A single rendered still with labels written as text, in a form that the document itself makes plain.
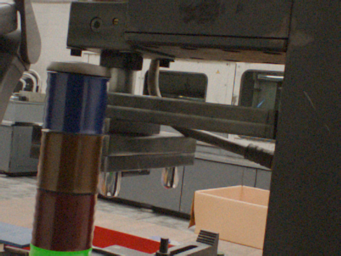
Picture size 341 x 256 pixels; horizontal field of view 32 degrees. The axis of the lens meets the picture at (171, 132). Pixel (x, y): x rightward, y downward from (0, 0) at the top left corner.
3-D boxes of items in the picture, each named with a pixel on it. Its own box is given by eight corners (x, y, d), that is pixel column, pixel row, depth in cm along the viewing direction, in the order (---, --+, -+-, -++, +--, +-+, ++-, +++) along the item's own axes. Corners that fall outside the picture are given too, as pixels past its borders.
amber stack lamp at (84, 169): (64, 180, 39) (69, 129, 38) (111, 189, 37) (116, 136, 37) (22, 183, 35) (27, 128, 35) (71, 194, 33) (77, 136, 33)
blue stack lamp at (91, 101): (69, 127, 38) (75, 76, 38) (117, 134, 36) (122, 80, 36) (28, 125, 35) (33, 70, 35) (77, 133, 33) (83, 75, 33)
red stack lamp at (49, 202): (58, 232, 39) (64, 182, 39) (105, 245, 37) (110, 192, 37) (16, 241, 35) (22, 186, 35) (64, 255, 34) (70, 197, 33)
